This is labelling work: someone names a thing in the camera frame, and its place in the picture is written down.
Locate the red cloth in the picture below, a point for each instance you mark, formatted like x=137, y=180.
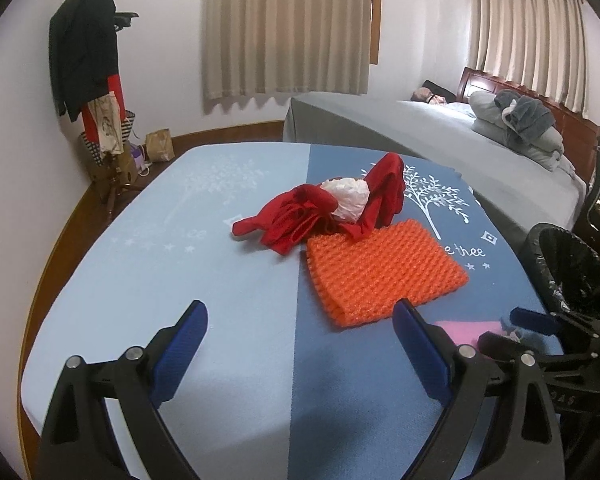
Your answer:
x=290, y=215

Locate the purple white appliance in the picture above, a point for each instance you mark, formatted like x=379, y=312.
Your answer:
x=140, y=158

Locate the wooden window frame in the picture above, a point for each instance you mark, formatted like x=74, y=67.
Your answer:
x=376, y=10

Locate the blue printed tablecloth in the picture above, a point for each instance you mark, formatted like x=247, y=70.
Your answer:
x=180, y=260

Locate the wooden coat rack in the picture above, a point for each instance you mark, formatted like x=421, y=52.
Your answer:
x=112, y=195

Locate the pale plush toy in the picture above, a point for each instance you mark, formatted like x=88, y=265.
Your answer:
x=422, y=96

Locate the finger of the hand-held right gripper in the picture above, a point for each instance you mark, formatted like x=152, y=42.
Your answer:
x=500, y=347
x=530, y=319

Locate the beige tote bag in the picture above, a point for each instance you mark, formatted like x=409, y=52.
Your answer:
x=105, y=125

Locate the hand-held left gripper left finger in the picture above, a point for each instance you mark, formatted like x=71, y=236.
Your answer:
x=177, y=355

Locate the cardboard box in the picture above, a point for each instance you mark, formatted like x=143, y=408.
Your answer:
x=125, y=168

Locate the dark grey garment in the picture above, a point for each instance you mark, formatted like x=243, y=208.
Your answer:
x=530, y=115

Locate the red garment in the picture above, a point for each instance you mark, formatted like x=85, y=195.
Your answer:
x=114, y=87

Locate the narrow beige curtain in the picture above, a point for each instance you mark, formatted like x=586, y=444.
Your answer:
x=530, y=35

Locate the bed with grey sheet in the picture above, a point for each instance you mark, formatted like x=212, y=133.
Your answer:
x=380, y=130

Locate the bag on bed corner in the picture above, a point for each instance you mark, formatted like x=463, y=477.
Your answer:
x=442, y=89

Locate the black jacket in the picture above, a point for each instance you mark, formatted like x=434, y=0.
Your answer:
x=80, y=50

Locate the orange knitted cloth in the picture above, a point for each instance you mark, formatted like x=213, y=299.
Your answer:
x=380, y=270

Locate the pink pouch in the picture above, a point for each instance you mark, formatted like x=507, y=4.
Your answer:
x=460, y=330

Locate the brown paper bag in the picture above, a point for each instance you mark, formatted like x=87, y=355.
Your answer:
x=159, y=145

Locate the white pillow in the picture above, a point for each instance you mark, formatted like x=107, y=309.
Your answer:
x=457, y=108

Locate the black lined trash bin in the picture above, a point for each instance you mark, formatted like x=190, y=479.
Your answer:
x=580, y=270

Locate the folded grey duvet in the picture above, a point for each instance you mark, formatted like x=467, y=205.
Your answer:
x=485, y=110

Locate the wooden headboard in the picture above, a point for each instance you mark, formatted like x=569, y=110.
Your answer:
x=575, y=130

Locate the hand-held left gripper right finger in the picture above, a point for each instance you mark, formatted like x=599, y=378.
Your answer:
x=425, y=355

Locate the wide beige curtain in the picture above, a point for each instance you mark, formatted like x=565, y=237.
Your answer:
x=280, y=25

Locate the white crumpled paper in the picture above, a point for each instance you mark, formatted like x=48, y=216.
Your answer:
x=347, y=200

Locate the checked basket bag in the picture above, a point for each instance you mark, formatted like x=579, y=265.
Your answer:
x=129, y=128

